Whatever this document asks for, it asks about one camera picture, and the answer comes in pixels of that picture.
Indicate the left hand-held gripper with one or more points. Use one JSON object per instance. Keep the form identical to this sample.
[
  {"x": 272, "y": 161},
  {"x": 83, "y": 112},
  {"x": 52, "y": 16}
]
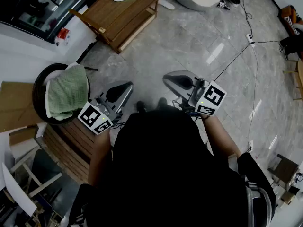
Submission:
[{"x": 94, "y": 118}]

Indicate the small dark wooden table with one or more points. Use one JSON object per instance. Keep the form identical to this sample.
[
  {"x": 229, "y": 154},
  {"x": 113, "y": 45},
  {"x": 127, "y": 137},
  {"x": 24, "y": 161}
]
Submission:
[{"x": 284, "y": 169}]

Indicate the green white towel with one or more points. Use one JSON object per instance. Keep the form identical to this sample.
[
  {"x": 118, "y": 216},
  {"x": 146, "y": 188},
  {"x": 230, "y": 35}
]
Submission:
[{"x": 66, "y": 91}]

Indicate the person's left forearm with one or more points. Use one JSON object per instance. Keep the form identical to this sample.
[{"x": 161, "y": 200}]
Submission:
[{"x": 99, "y": 155}]

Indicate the person's right black shoe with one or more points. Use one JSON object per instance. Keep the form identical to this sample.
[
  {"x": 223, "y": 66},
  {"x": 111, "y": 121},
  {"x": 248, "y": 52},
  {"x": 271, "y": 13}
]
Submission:
[{"x": 162, "y": 102}]

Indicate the light wooden stool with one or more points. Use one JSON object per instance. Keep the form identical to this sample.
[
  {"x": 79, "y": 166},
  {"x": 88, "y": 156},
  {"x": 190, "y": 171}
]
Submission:
[{"x": 299, "y": 79}]

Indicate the person's black shoe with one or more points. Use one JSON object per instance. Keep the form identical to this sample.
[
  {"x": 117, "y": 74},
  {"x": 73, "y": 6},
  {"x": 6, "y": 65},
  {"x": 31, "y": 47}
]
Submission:
[
  {"x": 141, "y": 106},
  {"x": 162, "y": 102}
]

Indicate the small cardboard box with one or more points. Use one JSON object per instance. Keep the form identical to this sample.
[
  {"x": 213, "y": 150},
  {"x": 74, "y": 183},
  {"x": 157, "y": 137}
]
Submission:
[{"x": 22, "y": 136}]

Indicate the large flat cardboard sheet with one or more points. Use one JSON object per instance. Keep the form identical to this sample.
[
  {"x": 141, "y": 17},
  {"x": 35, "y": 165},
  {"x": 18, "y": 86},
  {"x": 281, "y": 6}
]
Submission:
[{"x": 16, "y": 103}]

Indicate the white power strip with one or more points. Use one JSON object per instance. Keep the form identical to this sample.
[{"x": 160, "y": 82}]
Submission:
[{"x": 248, "y": 38}]

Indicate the wooden slatted platform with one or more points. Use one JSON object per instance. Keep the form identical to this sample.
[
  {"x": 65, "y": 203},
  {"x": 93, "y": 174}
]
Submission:
[{"x": 68, "y": 145}]

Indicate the brown wooden shoe rack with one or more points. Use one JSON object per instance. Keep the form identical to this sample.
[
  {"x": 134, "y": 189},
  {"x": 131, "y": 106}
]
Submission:
[{"x": 113, "y": 20}]

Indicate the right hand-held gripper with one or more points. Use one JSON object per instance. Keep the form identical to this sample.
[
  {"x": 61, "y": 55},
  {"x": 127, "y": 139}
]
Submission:
[{"x": 210, "y": 98}]

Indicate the small white socket block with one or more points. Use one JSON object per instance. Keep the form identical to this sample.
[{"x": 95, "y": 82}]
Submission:
[{"x": 250, "y": 144}]

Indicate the red packet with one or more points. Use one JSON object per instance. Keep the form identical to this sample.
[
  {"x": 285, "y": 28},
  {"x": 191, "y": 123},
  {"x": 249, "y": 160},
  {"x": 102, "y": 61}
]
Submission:
[{"x": 62, "y": 33}]

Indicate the orange chair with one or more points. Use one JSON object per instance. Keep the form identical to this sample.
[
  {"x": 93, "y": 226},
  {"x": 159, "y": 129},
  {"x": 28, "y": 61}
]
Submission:
[{"x": 291, "y": 18}]

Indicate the white wooden frame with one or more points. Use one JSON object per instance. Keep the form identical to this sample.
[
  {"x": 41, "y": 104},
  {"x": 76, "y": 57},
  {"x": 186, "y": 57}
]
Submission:
[{"x": 35, "y": 181}]

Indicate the person's right forearm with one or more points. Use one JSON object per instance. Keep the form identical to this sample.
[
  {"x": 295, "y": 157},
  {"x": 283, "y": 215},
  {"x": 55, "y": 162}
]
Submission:
[{"x": 220, "y": 136}]

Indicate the person's left black shoe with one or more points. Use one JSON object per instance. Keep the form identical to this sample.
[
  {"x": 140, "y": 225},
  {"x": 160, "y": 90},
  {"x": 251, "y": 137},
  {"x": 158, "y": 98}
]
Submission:
[{"x": 141, "y": 106}]

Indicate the person's black clothing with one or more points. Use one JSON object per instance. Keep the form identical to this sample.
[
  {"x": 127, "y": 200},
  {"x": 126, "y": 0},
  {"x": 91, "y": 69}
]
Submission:
[{"x": 165, "y": 169}]

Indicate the white board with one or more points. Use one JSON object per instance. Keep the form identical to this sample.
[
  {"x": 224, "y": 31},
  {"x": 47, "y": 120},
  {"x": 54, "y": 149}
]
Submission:
[{"x": 19, "y": 193}]

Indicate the spare hand-held gripper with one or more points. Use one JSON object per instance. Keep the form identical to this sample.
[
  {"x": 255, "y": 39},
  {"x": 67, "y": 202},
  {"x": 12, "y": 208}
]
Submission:
[{"x": 222, "y": 5}]

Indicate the black woven basket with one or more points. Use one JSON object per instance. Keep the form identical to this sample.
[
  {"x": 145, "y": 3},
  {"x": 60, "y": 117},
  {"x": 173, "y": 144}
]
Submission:
[{"x": 39, "y": 89}]

